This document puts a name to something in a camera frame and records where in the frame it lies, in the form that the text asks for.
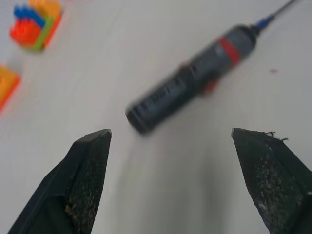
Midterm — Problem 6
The black red electric screwdriver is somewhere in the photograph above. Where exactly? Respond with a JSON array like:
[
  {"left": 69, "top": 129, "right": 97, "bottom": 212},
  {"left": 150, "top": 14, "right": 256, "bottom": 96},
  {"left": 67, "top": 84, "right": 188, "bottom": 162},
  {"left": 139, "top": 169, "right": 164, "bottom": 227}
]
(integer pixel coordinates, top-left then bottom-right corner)
[{"left": 124, "top": 14, "right": 275, "bottom": 135}]

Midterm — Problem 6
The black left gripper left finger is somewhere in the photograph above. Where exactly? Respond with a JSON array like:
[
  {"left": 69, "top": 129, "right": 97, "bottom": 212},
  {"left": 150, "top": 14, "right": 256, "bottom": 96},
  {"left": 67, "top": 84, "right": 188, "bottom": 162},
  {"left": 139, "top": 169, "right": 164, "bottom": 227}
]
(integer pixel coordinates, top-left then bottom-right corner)
[{"left": 7, "top": 128, "right": 113, "bottom": 234}]

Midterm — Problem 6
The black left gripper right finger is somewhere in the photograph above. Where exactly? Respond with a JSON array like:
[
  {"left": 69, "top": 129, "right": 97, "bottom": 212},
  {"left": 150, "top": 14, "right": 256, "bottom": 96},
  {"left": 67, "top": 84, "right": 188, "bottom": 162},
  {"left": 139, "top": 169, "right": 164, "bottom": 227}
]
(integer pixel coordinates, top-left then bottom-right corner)
[{"left": 231, "top": 127, "right": 312, "bottom": 234}]

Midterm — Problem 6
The green orange block build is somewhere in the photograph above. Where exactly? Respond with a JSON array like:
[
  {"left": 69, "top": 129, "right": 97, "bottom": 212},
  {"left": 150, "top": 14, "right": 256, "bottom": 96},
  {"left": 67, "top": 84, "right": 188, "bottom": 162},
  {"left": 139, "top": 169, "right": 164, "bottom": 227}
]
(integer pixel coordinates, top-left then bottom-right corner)
[{"left": 0, "top": 63, "right": 22, "bottom": 116}]

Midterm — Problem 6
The thin metal screwdriver bit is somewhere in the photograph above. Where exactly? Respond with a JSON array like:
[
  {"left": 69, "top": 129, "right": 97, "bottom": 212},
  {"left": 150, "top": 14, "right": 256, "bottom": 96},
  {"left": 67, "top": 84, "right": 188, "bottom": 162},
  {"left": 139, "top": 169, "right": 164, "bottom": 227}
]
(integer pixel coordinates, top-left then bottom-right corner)
[{"left": 270, "top": 0, "right": 297, "bottom": 20}]

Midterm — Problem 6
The orange blue yellow block build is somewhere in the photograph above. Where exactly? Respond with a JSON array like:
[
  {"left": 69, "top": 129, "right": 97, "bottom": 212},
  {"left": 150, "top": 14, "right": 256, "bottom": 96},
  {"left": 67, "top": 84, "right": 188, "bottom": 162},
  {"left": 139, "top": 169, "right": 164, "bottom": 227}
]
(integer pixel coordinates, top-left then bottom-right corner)
[{"left": 9, "top": 0, "right": 65, "bottom": 53}]

